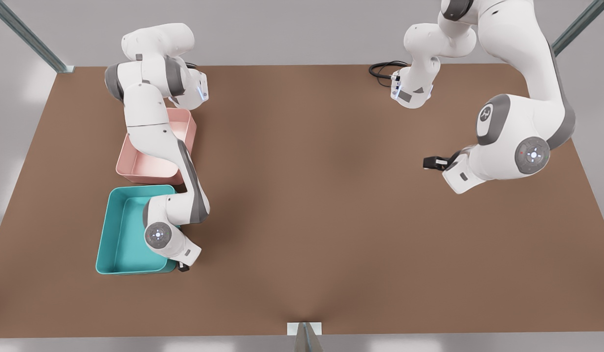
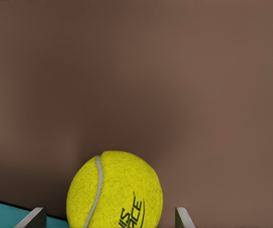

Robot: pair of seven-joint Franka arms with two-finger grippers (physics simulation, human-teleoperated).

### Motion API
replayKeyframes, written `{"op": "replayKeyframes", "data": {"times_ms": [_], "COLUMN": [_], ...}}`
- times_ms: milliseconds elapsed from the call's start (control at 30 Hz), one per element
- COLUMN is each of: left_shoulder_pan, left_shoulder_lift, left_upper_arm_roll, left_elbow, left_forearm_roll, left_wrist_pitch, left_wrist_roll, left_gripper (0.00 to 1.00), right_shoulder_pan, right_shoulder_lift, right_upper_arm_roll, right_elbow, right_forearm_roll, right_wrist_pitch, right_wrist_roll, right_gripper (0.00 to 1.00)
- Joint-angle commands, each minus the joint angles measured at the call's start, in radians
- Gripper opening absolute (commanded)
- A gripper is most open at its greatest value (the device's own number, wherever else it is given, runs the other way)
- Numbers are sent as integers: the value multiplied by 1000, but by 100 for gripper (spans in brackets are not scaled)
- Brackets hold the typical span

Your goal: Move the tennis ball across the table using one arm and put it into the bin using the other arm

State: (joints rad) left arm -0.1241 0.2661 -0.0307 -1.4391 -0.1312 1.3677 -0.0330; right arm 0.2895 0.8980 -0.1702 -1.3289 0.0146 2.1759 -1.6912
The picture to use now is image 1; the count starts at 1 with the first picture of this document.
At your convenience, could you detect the teal plastic tray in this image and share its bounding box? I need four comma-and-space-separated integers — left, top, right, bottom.
95, 185, 183, 275

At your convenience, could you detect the pink plastic tray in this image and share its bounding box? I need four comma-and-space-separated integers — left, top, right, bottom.
115, 108, 197, 185

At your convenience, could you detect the black cable loop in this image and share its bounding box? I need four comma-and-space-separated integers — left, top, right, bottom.
369, 61, 410, 88

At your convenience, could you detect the silver frame post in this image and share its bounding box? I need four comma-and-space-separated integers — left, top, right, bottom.
551, 0, 604, 56
0, 0, 75, 74
287, 322, 323, 352

